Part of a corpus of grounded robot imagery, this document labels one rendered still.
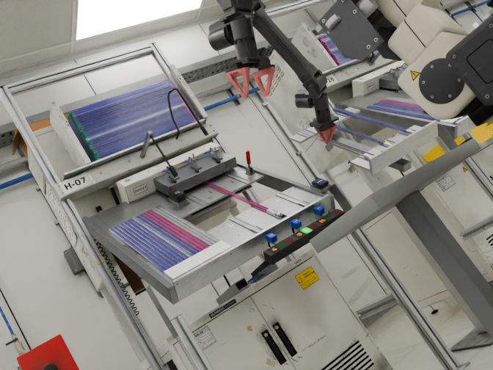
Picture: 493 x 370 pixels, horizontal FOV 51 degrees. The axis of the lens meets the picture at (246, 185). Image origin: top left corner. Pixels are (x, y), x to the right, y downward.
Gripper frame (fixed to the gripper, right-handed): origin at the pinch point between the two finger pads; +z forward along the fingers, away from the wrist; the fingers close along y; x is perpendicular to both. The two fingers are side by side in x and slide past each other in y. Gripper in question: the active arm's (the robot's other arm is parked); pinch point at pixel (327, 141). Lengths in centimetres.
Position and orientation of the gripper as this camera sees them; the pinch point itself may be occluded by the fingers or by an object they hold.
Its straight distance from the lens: 210.3
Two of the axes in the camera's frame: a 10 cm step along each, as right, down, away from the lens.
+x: 5.2, 3.1, -7.9
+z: 2.2, 8.5, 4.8
